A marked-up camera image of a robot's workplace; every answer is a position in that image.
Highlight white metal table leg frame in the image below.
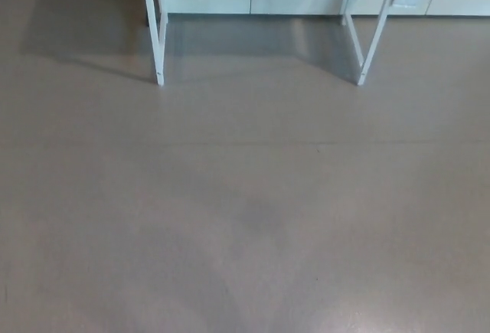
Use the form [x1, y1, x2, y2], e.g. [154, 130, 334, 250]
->
[341, 0, 407, 87]
[139, 0, 169, 87]

